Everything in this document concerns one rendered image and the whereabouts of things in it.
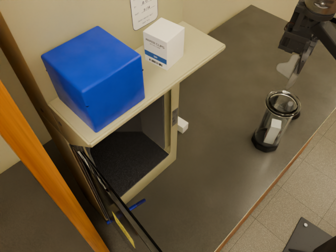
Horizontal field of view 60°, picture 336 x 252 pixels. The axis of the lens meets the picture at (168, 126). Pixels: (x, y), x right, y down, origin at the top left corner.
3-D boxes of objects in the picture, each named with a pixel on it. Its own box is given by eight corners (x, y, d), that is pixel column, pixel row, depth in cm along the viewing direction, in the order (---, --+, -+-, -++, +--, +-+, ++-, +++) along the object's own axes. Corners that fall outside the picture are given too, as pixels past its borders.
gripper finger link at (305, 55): (292, 71, 78) (307, 39, 75) (298, 73, 77) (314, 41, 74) (292, 72, 73) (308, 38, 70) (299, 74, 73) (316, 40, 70)
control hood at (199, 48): (63, 138, 54) (45, 103, 46) (181, 57, 68) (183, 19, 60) (100, 177, 50) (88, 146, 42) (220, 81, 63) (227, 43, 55)
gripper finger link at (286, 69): (269, 82, 80) (284, 49, 77) (290, 90, 79) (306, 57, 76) (268, 83, 77) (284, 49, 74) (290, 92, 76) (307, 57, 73)
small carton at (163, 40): (144, 59, 53) (142, 31, 48) (161, 45, 55) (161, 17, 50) (167, 71, 51) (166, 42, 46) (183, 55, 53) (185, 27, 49)
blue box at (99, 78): (58, 99, 47) (38, 54, 40) (107, 68, 51) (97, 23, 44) (96, 134, 43) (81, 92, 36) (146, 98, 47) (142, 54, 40)
